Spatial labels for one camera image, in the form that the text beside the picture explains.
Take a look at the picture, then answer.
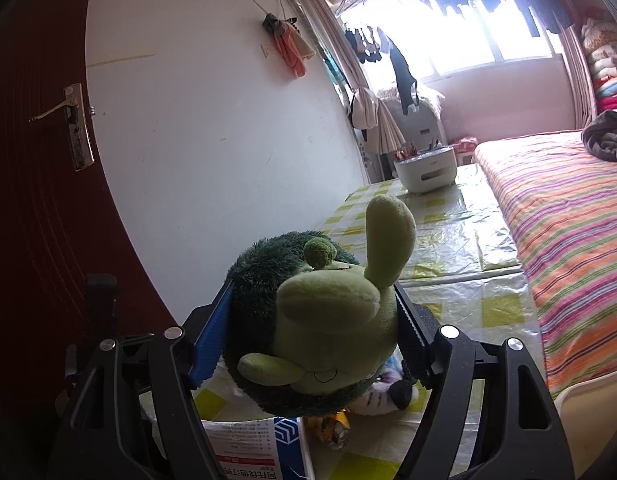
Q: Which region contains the white blue medicine box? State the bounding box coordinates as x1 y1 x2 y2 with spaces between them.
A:
202 417 315 480

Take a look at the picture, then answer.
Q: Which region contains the white washing machine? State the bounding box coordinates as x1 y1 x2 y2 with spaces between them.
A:
381 87 447 152

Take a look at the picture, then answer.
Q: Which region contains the crushed yellow can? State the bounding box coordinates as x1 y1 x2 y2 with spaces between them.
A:
303 410 351 451

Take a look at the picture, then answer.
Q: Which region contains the metal door handle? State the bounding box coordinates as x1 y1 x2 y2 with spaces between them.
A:
28 82 95 172

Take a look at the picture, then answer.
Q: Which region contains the pink curtain left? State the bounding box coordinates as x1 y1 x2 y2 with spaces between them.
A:
299 0 405 154

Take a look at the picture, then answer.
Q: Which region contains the black hanging garment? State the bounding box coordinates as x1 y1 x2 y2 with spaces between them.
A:
389 44 419 115

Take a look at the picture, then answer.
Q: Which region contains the striped bed sheet mattress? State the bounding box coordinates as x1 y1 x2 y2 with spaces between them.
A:
475 131 617 396

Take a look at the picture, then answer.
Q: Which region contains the small white striped plush toy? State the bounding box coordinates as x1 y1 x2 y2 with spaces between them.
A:
349 356 419 416

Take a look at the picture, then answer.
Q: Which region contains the white trash bin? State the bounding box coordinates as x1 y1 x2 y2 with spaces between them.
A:
555 370 617 479

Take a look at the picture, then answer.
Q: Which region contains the grey crumpled blanket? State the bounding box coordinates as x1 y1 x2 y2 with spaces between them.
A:
581 110 617 163

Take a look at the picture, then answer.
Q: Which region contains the green plush toy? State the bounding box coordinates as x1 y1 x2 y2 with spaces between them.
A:
223 195 416 418

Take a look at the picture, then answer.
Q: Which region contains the stack of folded quilts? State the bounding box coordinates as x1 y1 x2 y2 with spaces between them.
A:
581 6 617 113

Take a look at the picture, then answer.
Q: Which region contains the dark red door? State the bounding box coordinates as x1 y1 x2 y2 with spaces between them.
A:
0 0 172 479

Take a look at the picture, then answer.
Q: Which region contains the checkered plastic tablecloth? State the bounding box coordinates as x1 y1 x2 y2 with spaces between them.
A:
138 161 547 480

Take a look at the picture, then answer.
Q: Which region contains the orange cloth on hook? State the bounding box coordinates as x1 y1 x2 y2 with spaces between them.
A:
263 13 316 78

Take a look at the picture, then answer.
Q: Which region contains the white storage box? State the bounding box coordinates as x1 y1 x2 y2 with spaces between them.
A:
394 145 457 194

